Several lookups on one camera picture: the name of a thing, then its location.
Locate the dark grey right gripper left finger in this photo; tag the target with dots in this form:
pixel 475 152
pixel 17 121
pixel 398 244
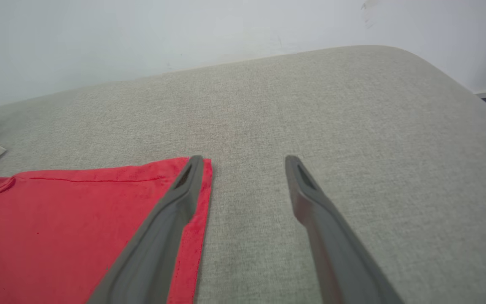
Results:
pixel 158 245

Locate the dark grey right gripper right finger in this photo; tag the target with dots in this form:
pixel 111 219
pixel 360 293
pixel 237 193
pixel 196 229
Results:
pixel 336 253

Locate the red and white basketball jersey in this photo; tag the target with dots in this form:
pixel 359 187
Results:
pixel 57 232

